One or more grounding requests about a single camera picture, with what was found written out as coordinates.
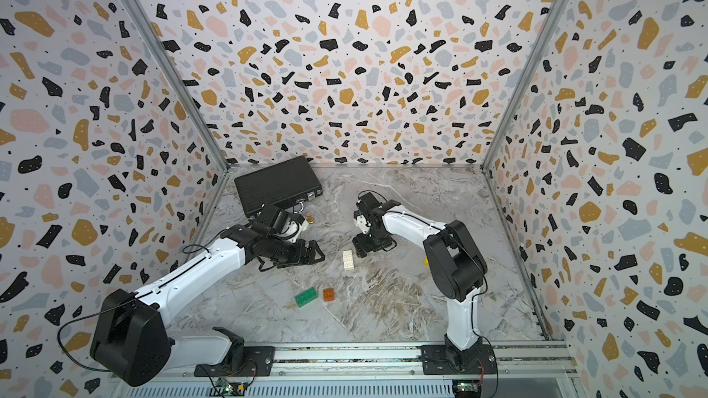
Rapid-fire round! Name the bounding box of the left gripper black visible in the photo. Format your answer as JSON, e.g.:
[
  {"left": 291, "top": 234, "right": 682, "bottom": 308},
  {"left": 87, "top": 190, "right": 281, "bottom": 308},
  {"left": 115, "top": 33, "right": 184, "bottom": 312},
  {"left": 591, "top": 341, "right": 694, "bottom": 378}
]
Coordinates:
[{"left": 266, "top": 237, "right": 327, "bottom": 267}]

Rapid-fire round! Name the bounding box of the white lego brick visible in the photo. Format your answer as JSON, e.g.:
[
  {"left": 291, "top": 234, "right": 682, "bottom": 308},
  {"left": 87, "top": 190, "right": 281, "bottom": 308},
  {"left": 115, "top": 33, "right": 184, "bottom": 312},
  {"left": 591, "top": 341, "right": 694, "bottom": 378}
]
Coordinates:
[{"left": 342, "top": 250, "right": 354, "bottom": 271}]

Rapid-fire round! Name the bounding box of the green lego brick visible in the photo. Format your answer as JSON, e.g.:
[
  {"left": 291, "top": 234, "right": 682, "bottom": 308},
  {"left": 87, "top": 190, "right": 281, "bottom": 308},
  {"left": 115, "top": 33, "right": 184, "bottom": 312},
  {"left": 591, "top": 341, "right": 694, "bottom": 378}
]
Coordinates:
[{"left": 295, "top": 287, "right": 318, "bottom": 308}]

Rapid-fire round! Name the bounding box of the orange lego brick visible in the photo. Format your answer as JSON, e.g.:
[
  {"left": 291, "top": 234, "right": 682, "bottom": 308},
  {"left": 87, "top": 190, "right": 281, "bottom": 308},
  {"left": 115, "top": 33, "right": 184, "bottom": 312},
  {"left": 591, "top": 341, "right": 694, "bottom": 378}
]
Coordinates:
[{"left": 323, "top": 289, "right": 336, "bottom": 302}]

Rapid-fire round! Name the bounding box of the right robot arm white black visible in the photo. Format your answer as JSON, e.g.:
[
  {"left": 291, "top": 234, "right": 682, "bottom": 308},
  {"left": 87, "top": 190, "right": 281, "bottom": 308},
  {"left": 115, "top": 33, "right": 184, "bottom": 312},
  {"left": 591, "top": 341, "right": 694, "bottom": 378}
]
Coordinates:
[{"left": 352, "top": 192, "right": 488, "bottom": 373}]

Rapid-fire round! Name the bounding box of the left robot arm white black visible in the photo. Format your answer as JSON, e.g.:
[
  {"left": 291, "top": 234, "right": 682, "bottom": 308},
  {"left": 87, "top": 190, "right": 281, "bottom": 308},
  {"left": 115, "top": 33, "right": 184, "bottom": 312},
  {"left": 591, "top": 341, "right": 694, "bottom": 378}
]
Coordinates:
[{"left": 90, "top": 206, "right": 326, "bottom": 387}]

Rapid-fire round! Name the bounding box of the black briefcase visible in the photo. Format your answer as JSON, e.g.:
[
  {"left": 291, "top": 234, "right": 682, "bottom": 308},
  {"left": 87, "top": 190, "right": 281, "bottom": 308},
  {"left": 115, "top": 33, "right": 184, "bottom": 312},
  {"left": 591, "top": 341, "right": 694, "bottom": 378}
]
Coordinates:
[{"left": 234, "top": 156, "right": 323, "bottom": 217}]

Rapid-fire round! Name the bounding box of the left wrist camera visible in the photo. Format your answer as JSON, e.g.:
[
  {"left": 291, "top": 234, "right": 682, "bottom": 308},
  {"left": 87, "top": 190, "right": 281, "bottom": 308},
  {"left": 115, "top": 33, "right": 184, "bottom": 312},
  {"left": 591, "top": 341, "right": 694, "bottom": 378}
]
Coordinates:
[{"left": 289, "top": 215, "right": 309, "bottom": 235}]

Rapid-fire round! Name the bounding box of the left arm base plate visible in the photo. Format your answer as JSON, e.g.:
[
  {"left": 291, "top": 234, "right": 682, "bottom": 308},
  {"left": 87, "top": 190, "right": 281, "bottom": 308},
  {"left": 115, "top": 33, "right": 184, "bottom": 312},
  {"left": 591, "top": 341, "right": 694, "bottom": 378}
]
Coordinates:
[{"left": 194, "top": 346, "right": 276, "bottom": 379}]

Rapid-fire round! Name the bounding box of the aluminium mounting rail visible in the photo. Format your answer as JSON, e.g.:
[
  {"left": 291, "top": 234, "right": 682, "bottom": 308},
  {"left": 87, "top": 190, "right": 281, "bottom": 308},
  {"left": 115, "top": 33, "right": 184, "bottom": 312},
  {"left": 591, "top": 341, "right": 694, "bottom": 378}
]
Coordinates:
[{"left": 107, "top": 341, "right": 585, "bottom": 397}]

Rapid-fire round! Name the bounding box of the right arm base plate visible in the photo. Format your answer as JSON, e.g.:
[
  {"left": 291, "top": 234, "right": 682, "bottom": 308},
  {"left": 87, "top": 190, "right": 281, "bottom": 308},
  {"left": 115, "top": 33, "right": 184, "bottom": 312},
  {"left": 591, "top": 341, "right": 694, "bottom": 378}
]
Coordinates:
[{"left": 420, "top": 344, "right": 498, "bottom": 375}]

